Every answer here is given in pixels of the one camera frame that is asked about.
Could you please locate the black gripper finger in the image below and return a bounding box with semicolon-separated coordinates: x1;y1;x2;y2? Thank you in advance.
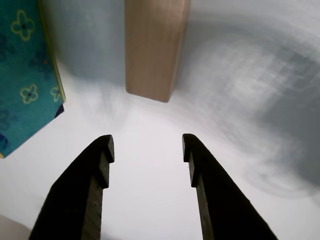
181;133;279;240
28;134;115;240

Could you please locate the light wooden Jenga block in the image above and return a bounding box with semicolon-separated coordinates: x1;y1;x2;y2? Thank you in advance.
124;0;191;103

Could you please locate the floral yellow and teal box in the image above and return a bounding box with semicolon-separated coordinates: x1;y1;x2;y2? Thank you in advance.
0;0;67;160

